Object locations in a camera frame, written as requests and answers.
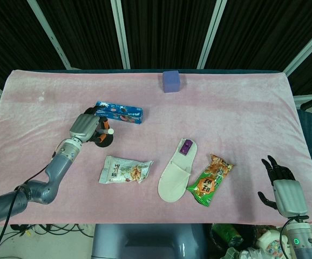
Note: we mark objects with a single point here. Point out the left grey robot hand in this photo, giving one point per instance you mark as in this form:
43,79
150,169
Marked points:
81,126

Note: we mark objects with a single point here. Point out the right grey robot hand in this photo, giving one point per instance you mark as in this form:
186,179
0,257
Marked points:
289,197

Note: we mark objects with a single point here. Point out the white plastic tube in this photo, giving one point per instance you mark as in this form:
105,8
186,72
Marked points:
109,131

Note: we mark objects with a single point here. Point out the black orange suction tool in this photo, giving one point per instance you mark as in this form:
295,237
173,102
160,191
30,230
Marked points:
106,141

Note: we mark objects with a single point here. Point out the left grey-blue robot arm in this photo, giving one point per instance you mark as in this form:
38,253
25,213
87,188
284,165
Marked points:
54,172

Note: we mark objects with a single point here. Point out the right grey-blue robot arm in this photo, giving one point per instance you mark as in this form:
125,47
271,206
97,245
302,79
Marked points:
303,242

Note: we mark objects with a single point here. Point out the blue cookie box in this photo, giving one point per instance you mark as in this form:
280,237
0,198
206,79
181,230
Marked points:
126,113

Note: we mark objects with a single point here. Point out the white toy with coloured dots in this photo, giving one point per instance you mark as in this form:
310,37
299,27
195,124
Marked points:
272,242

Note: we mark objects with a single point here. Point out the white nut snack bag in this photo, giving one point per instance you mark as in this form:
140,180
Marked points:
123,171

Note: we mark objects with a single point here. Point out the green packaging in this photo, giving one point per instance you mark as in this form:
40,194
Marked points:
227,234

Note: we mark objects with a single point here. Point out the green orange snack bag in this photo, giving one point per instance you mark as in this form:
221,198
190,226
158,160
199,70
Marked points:
210,183

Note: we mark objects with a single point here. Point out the pink plush table cloth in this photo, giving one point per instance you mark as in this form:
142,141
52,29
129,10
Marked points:
226,121

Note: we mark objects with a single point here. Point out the purple foam cube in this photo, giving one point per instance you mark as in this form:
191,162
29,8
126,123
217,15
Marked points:
170,82

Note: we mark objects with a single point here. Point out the white cloth slipper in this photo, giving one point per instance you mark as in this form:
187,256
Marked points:
172,180

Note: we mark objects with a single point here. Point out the small purple block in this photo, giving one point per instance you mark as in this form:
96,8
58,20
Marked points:
185,148

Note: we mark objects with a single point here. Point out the grey-blue robot torso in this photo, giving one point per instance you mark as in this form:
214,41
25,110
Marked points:
145,242

